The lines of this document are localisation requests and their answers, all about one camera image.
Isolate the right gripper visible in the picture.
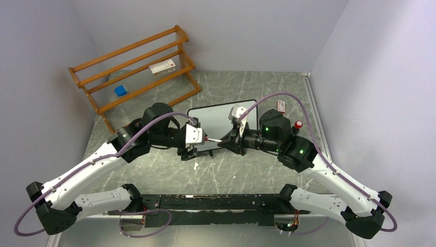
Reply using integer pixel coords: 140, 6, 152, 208
217, 121, 280, 156

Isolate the red and white marker pen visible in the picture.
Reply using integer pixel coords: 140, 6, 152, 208
205, 137, 222, 143

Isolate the small whiteboard with black frame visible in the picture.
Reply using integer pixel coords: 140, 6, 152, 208
187, 99, 258, 155

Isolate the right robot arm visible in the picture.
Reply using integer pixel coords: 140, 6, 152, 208
218, 105, 392, 239

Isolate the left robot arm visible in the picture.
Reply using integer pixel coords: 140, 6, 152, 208
26, 102, 206, 235

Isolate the small red white box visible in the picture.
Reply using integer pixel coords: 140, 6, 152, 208
277, 100, 286, 114

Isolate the red black stamp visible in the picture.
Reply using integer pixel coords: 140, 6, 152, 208
292, 120, 303, 135

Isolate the white red box on shelf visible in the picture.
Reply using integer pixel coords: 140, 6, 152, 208
149, 59, 176, 77

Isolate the blue eraser on shelf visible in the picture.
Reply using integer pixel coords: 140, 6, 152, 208
114, 85, 128, 97

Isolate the wooden tiered shelf rack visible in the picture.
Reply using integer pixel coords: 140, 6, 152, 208
68, 25, 202, 133

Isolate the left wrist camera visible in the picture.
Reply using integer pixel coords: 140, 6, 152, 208
185, 124, 206, 146

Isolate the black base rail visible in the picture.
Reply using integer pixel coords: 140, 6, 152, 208
142, 193, 297, 227

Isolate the purple cable at base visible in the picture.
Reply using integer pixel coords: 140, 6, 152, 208
119, 208, 172, 239

